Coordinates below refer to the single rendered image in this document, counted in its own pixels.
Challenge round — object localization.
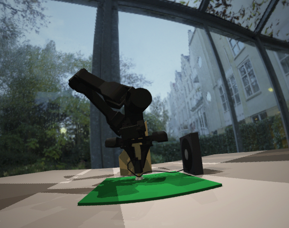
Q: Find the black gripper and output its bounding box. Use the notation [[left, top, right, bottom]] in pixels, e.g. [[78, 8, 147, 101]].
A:
[[105, 116, 168, 168]]

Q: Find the black computer fan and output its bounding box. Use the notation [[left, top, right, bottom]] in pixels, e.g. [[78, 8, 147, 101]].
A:
[[179, 132, 204, 175]]

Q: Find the green circuit board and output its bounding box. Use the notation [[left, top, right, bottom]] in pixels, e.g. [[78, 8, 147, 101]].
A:
[[78, 171, 222, 206]]

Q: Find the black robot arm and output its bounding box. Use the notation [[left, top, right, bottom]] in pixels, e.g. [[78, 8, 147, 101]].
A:
[[68, 68, 152, 141]]

